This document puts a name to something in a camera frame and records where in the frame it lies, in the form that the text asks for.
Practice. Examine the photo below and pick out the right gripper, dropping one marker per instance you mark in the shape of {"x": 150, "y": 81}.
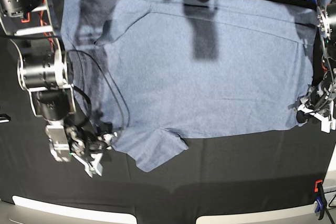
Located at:
{"x": 65, "y": 140}

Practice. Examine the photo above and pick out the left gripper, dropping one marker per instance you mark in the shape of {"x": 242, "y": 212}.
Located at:
{"x": 319, "y": 96}

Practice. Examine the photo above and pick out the light blue t-shirt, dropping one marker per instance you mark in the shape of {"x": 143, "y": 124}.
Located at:
{"x": 163, "y": 71}

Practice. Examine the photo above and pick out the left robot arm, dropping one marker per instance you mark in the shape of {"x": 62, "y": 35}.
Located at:
{"x": 326, "y": 28}

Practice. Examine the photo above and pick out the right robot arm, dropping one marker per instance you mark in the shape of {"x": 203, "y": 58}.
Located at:
{"x": 44, "y": 70}

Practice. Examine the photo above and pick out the black table cloth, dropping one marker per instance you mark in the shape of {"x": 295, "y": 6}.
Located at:
{"x": 215, "y": 176}

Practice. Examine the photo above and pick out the orange blue clamp bottom right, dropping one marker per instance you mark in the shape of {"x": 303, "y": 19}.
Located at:
{"x": 320, "y": 199}

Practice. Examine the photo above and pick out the orange clamp top left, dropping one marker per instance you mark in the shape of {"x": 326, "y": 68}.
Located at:
{"x": 25, "y": 20}

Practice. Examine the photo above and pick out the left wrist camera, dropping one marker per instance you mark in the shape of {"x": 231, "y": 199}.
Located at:
{"x": 328, "y": 120}

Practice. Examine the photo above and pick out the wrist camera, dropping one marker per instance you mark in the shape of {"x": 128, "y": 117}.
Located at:
{"x": 91, "y": 167}
{"x": 328, "y": 120}

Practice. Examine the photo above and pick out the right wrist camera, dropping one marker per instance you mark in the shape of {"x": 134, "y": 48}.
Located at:
{"x": 91, "y": 167}

